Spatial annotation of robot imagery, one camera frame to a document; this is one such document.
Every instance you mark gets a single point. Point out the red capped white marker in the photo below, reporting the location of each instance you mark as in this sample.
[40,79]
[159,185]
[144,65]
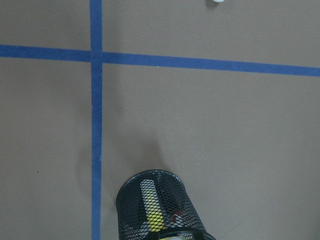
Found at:
[176,217]

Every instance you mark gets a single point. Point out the brown paper table cover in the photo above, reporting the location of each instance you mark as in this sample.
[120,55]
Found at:
[225,95]

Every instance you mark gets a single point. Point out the black mesh pen cup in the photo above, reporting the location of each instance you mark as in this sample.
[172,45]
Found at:
[132,222]

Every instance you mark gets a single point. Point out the yellow highlighter pen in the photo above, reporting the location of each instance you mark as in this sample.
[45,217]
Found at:
[154,215]

